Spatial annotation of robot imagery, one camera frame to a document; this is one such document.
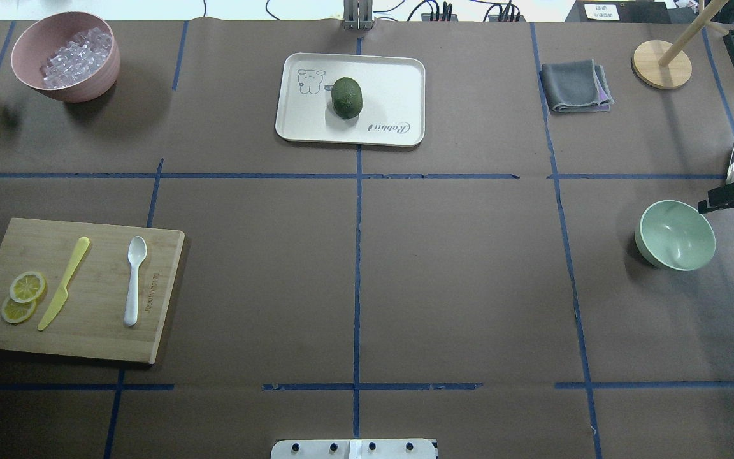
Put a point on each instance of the white plastic spoon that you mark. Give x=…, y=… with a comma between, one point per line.
x=136, y=255

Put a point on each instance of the bamboo cutting board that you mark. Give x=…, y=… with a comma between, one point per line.
x=91, y=321

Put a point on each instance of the folded grey cloth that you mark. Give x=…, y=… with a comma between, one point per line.
x=578, y=86

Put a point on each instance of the pink bowl with ice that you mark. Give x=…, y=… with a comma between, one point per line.
x=71, y=57

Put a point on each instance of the mint green bowl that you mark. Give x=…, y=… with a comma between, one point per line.
x=671, y=234

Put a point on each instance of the wooden mug tree stand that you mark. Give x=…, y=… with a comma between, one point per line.
x=665, y=65

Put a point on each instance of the lemon slice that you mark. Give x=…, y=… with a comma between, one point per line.
x=27, y=286
x=14, y=312

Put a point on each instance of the cream rabbit tray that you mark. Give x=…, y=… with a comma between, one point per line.
x=393, y=93

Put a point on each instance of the lower lemon slice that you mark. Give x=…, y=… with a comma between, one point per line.
x=14, y=312

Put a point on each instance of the green avocado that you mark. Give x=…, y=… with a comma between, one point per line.
x=347, y=98

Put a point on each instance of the yellow plastic knife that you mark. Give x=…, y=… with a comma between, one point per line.
x=62, y=291

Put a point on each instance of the upper lemon slice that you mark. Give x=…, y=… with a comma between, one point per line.
x=27, y=286

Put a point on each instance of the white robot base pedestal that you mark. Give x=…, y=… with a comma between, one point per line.
x=355, y=448

